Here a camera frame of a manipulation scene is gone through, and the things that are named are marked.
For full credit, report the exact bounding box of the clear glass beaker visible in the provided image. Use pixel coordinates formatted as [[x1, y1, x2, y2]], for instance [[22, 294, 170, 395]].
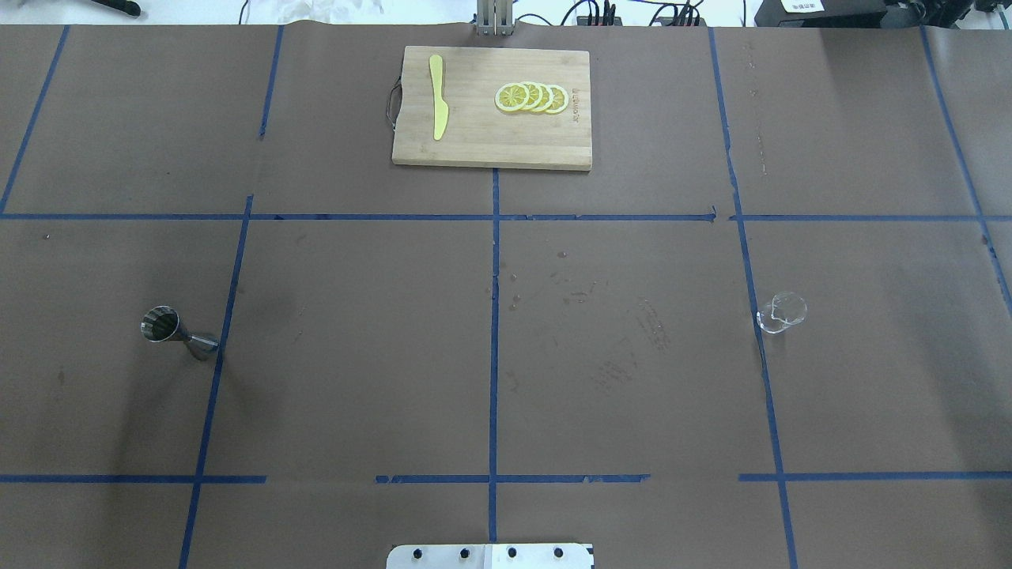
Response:
[[755, 292, 807, 334]]

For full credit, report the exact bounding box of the steel jigger measuring cup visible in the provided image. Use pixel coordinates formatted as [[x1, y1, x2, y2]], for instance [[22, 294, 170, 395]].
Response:
[[138, 305, 220, 361]]

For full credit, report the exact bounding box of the bamboo cutting board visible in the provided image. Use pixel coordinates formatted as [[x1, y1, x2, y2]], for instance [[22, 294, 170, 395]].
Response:
[[391, 46, 593, 171]]

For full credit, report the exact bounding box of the yellow plastic knife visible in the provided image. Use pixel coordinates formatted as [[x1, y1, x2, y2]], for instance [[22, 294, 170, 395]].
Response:
[[428, 54, 449, 141]]

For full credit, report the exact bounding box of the lemon slice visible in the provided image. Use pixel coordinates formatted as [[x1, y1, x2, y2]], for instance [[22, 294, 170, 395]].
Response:
[[543, 84, 570, 115], [494, 82, 531, 113], [532, 84, 554, 113], [522, 81, 546, 111]]

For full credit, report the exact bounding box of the aluminium frame post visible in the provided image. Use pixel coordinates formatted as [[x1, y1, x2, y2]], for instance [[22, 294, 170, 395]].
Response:
[[474, 0, 515, 36]]

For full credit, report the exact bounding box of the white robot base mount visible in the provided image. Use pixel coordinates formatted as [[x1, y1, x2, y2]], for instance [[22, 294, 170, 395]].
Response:
[[384, 541, 595, 568]]

